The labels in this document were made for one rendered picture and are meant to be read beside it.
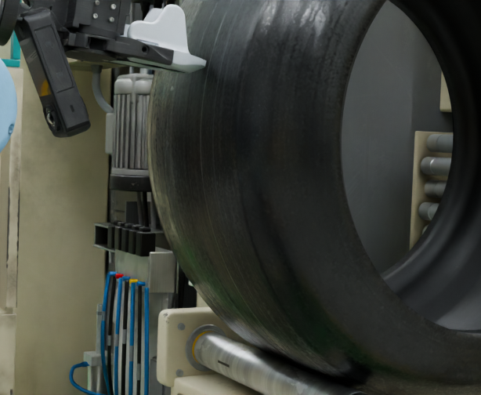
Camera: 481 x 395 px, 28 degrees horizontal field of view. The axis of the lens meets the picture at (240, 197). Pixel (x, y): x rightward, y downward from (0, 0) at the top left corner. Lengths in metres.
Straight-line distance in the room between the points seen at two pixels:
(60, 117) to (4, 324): 0.70
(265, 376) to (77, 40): 0.44
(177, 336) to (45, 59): 0.50
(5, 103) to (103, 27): 0.22
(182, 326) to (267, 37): 0.48
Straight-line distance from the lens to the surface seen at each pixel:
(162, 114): 1.05
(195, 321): 1.28
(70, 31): 0.90
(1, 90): 0.73
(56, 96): 0.90
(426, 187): 1.63
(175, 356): 1.28
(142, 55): 0.91
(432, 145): 1.63
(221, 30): 0.97
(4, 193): 1.55
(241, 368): 1.17
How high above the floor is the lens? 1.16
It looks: 3 degrees down
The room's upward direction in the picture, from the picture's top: 2 degrees clockwise
